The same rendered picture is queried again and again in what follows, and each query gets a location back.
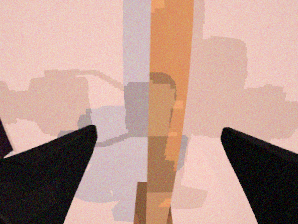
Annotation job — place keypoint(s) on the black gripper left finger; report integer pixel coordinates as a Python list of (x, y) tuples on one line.
[(38, 185)]

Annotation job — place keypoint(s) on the long wooden rail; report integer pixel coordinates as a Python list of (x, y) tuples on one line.
[(171, 27)]

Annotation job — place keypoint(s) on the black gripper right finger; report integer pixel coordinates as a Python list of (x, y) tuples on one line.
[(267, 173)]

